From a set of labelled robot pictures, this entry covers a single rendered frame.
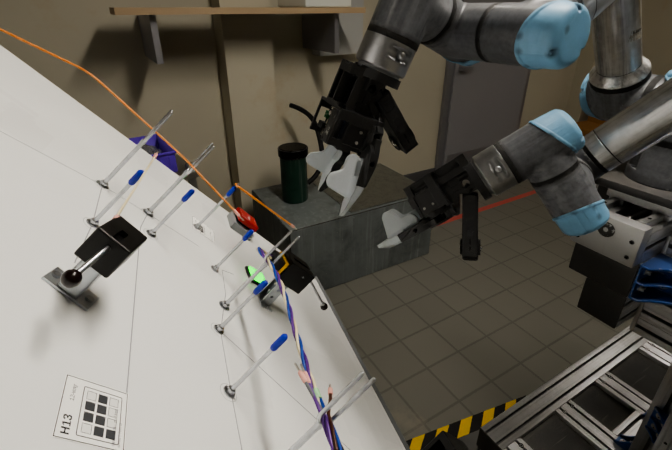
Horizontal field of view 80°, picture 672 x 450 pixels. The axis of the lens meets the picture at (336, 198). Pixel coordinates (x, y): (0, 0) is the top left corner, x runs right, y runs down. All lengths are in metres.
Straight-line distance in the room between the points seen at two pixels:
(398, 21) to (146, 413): 0.50
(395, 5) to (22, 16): 2.27
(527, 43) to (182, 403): 0.52
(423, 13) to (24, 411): 0.55
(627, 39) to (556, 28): 0.52
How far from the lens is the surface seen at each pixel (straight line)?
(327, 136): 0.56
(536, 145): 0.68
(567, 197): 0.70
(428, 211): 0.69
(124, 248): 0.38
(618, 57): 1.07
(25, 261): 0.44
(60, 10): 2.65
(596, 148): 0.82
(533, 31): 0.55
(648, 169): 1.11
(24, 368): 0.36
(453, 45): 0.63
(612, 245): 1.04
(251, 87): 2.65
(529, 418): 1.73
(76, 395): 0.36
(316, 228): 2.19
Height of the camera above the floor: 1.52
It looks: 25 degrees down
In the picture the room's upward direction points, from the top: straight up
